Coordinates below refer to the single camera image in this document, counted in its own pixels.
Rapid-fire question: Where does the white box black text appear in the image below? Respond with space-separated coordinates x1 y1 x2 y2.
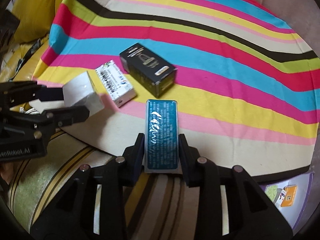
95 60 137 107

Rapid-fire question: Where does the teal blue box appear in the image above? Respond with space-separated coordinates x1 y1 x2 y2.
144 99 179 173

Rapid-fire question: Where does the green speckled sponge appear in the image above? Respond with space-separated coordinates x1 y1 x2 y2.
264 185 282 202

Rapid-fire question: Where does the purple white storage box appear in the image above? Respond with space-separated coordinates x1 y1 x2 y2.
260 172 314 233

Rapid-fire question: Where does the yellow leather sofa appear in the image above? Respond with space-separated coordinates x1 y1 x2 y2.
1 0 62 82

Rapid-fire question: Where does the white cube box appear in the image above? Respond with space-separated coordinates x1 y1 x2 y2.
62 72 104 116

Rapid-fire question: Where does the black Dormi box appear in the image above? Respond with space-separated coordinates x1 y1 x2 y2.
119 43 177 98

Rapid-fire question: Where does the person's hand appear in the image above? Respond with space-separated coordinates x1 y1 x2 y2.
1 163 15 185

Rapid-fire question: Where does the orange box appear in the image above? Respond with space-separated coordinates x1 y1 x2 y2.
280 185 298 207

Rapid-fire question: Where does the rainbow striped cloth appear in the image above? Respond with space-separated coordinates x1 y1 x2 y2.
33 0 319 176

